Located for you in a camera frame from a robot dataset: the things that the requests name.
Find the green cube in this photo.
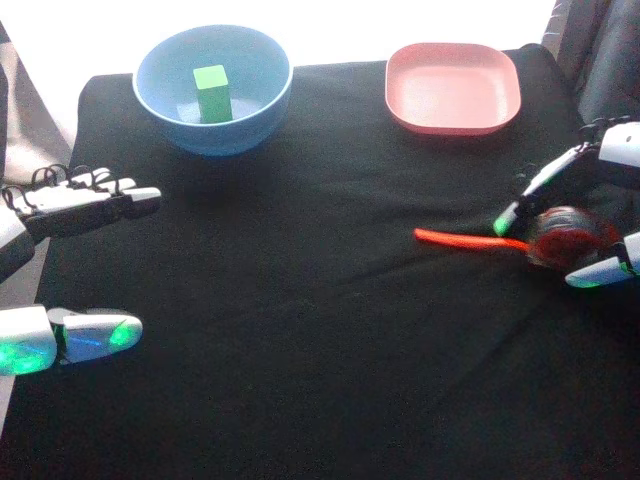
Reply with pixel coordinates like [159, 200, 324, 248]
[192, 64, 235, 124]

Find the light blue bowl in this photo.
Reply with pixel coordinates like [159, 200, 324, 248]
[131, 24, 294, 158]

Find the pink square small plate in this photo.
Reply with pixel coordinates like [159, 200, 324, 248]
[384, 42, 522, 137]

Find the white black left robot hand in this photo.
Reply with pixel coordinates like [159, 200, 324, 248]
[0, 164, 164, 379]

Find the black tablecloth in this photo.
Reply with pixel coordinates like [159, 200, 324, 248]
[0, 43, 640, 480]

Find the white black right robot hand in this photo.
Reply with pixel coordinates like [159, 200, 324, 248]
[492, 115, 640, 291]

